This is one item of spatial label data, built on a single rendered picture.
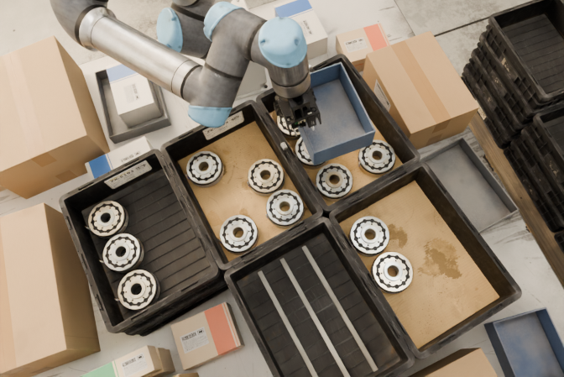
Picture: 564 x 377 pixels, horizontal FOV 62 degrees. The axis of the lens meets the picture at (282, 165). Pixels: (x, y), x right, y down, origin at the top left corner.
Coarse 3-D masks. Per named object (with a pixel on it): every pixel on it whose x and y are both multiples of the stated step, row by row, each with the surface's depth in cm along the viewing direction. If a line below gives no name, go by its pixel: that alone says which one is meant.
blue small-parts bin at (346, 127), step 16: (336, 64) 113; (320, 80) 116; (336, 80) 119; (320, 96) 117; (336, 96) 117; (352, 96) 112; (320, 112) 115; (336, 112) 115; (352, 112) 115; (304, 128) 106; (320, 128) 114; (336, 128) 113; (352, 128) 113; (368, 128) 109; (320, 144) 112; (336, 144) 105; (352, 144) 108; (368, 144) 111; (320, 160) 109
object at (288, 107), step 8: (280, 96) 89; (304, 96) 89; (312, 96) 95; (280, 104) 96; (288, 104) 96; (296, 104) 89; (304, 104) 89; (312, 104) 95; (288, 112) 95; (296, 112) 94; (304, 112) 94; (312, 112) 95; (296, 120) 94; (304, 120) 98; (312, 120) 96; (320, 120) 97; (288, 128) 96
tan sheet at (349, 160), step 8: (272, 112) 143; (376, 128) 139; (376, 136) 138; (352, 152) 137; (336, 160) 136; (344, 160) 136; (352, 160) 136; (304, 168) 136; (320, 168) 135; (352, 168) 135; (312, 176) 135; (352, 176) 134; (360, 176) 134; (368, 176) 134; (352, 184) 133; (360, 184) 133
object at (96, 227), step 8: (96, 208) 132; (104, 208) 132; (112, 208) 131; (120, 208) 131; (96, 216) 131; (120, 216) 131; (96, 224) 130; (112, 224) 130; (120, 224) 129; (96, 232) 129; (104, 232) 129; (112, 232) 129
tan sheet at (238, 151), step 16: (240, 128) 142; (256, 128) 142; (224, 144) 140; (240, 144) 140; (256, 144) 140; (224, 160) 138; (240, 160) 138; (256, 160) 138; (224, 176) 136; (240, 176) 136; (288, 176) 135; (208, 192) 135; (224, 192) 134; (240, 192) 134; (208, 208) 133; (224, 208) 133; (240, 208) 132; (256, 208) 132; (288, 208) 131; (304, 208) 131; (256, 224) 130; (272, 224) 130
